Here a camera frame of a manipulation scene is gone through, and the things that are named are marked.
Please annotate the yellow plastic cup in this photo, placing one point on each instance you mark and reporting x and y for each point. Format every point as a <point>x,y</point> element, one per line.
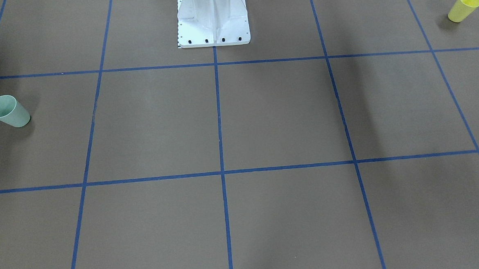
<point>462,9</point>

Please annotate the green plastic cup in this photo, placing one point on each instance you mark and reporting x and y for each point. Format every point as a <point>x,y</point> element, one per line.
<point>12,112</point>

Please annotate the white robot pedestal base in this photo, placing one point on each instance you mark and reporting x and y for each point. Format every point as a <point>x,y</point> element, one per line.
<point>212,23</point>

